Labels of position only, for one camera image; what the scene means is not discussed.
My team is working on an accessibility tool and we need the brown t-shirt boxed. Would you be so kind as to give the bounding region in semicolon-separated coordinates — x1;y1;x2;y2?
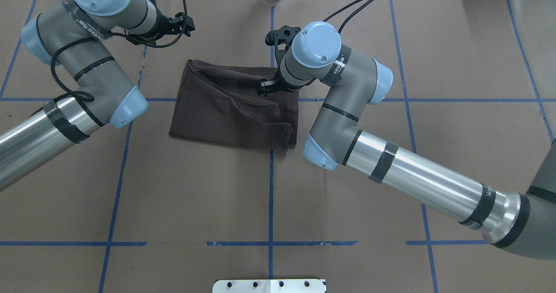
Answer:
169;59;298;149

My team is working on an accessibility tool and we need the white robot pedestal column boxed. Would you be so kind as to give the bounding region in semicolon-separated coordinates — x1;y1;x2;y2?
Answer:
212;279;327;293

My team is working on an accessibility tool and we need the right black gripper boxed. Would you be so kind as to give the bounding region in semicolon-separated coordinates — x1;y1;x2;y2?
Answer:
257;69;304;97

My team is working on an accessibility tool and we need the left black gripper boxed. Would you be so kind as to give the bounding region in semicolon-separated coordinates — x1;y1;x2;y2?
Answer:
154;11;196;37

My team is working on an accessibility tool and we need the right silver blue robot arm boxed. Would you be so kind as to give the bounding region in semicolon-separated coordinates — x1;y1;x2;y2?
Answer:
257;21;555;260

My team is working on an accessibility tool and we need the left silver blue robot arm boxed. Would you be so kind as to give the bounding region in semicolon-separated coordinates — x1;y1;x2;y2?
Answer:
0;0;195;190

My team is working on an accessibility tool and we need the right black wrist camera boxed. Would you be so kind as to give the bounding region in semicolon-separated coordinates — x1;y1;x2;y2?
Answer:
265;25;301;50

